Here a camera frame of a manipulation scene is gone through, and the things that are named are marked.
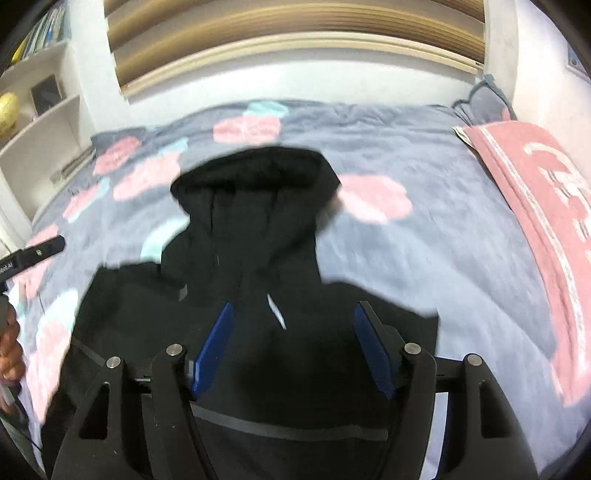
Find black hooded jacket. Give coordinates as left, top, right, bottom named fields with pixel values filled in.
left=41, top=146, right=438, bottom=479

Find person's left hand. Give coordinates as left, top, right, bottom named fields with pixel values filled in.
left=0, top=305, right=26, bottom=383

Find flat books on low shelf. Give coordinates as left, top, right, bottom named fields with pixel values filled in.
left=50, top=146, right=95, bottom=185

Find white bookshelf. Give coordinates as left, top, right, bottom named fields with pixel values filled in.
left=0, top=38, right=96, bottom=222

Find grey floral bed blanket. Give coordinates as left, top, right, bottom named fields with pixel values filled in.
left=10, top=101, right=590, bottom=473

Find yellow globe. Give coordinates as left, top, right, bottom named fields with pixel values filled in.
left=0, top=92, right=20, bottom=137

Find row of books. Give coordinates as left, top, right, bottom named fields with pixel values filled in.
left=9, top=1, right=70, bottom=66

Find pink pillow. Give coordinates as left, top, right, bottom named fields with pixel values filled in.
left=456, top=121, right=590, bottom=404

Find striped brown window blind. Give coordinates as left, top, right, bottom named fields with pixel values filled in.
left=103, top=1, right=486, bottom=98

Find grey pillow behind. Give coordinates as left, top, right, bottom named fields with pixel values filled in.
left=452, top=74, right=518, bottom=125

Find black picture frame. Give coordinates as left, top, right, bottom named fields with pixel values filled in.
left=31, top=75, right=63, bottom=116

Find colourful wall map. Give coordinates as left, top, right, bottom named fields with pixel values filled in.
left=567, top=44, right=587, bottom=76

